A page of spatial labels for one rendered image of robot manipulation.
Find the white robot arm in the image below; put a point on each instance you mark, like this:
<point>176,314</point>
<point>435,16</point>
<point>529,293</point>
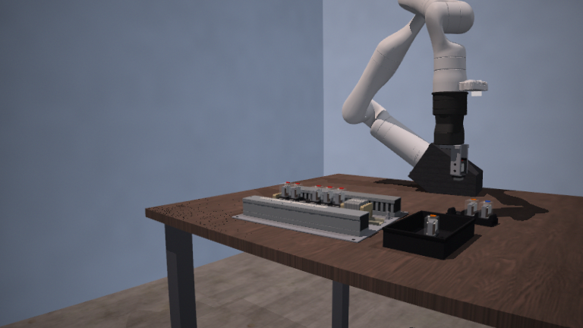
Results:
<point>442,16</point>

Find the black relay socket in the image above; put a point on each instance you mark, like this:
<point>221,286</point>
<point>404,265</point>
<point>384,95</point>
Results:
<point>306,201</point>

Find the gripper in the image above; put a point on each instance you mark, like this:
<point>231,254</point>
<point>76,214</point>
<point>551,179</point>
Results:
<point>449,107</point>

